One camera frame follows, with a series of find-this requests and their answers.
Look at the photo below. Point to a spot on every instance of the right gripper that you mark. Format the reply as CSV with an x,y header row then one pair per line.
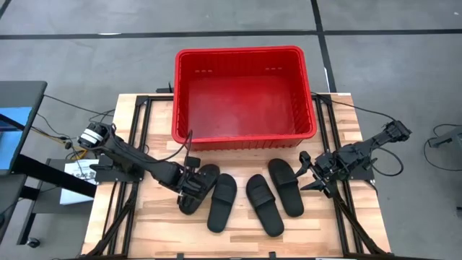
x,y
328,168

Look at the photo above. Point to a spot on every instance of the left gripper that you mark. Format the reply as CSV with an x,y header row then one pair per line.
x,y
189,182

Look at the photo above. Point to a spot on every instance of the black rubber slide sandal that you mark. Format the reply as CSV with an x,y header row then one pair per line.
x,y
292,202
215,170
220,216
270,222

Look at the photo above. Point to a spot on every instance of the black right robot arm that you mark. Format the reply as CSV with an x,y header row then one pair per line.
x,y
379,139

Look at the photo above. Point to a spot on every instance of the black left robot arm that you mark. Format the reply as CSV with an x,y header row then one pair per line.
x,y
122,151

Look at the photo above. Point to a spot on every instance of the red plastic bin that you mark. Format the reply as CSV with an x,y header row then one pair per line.
x,y
245,108

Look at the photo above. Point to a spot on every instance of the white paper sheet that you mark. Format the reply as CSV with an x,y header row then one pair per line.
x,y
72,196

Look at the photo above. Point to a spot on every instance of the grey floor device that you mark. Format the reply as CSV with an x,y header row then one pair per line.
x,y
449,139

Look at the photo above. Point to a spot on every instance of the black caster wheel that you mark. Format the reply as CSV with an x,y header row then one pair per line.
x,y
33,242

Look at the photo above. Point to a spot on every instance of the blue screen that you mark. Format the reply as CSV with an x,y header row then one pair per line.
x,y
14,144

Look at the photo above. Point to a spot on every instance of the black desk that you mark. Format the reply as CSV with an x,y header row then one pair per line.
x,y
21,94

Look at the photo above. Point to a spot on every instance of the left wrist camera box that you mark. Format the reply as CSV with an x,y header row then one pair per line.
x,y
192,162

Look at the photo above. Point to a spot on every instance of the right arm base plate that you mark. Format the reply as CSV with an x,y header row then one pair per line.
x,y
366,173

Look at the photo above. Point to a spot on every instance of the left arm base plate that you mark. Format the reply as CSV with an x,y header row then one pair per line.
x,y
119,177

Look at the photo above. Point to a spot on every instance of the black aluminium rig frame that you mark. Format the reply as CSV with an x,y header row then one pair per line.
x,y
141,100

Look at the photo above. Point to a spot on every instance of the small black mount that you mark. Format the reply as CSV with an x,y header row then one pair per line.
x,y
165,89

